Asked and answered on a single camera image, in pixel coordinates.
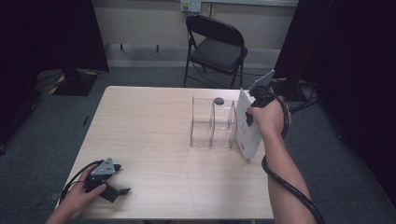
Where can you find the clear acrylic book rack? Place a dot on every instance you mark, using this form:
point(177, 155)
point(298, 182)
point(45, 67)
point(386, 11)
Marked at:
point(202, 124)

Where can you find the black stand base yellow stripes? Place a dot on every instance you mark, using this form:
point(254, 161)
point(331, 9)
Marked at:
point(288, 90)

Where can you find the dark round table cap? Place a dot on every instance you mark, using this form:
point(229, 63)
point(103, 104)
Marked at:
point(219, 101)

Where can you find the white wall socket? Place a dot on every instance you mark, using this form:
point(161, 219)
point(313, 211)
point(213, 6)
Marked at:
point(190, 5)

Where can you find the small black floor object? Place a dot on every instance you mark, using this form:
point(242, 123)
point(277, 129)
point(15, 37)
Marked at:
point(85, 121)

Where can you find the person's right hand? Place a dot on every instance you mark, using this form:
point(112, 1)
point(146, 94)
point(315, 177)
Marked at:
point(271, 119)

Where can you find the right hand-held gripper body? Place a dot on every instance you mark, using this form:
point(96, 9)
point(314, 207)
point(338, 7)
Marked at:
point(261, 96)

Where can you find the white book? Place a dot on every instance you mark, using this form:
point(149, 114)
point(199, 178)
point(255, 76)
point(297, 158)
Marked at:
point(247, 140)

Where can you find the dark curtain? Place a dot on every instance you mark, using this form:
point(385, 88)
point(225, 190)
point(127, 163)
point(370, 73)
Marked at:
point(37, 46)
point(348, 62)

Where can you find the person's left hand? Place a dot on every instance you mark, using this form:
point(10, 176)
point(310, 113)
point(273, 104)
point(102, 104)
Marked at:
point(76, 196)

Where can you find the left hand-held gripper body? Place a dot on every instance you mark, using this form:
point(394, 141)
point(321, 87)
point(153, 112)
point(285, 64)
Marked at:
point(98, 182)

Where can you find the black folding chair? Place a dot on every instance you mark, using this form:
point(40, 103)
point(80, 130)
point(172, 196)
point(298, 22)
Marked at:
point(218, 53)

